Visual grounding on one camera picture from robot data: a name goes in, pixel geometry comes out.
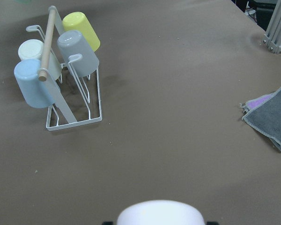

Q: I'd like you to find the purple cloth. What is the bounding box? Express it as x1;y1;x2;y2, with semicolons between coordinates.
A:
243;94;272;112

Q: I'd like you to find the grey cup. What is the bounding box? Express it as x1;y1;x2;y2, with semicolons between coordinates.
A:
57;30;99;77

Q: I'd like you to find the white wire cup holder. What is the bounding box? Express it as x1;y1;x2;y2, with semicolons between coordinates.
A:
26;6;103;131

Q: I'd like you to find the light blue cup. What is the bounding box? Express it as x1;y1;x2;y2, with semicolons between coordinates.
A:
14;59;55;108

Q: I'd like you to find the grey folded cloth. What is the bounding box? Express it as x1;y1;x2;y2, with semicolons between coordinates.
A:
241;87;281;152

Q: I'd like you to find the yellow cup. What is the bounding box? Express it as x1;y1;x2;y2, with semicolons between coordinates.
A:
62;12;101;52

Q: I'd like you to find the aluminium frame post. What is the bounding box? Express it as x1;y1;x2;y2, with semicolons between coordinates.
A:
263;0;281;54

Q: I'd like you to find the pink cup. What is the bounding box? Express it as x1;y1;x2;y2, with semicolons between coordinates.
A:
117;200;205;225

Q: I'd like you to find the white cup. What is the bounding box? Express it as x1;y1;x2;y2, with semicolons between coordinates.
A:
18;39;62;82

